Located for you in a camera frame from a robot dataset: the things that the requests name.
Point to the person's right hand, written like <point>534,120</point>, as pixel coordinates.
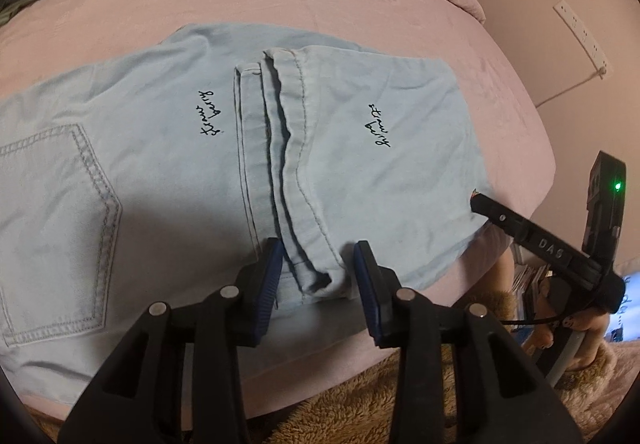
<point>580,324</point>

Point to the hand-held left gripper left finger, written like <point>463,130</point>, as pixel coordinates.
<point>267,285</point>

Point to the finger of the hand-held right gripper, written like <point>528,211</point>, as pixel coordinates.
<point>540,241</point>

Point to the white power strip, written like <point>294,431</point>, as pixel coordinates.
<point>580,32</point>

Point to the stack of books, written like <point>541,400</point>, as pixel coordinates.
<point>527,281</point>

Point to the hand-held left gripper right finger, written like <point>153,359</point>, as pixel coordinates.
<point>365,291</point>

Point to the brown fuzzy robe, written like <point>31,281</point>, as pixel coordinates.
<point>350,404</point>

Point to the light blue embroidered pants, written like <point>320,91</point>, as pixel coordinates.
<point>150,149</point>

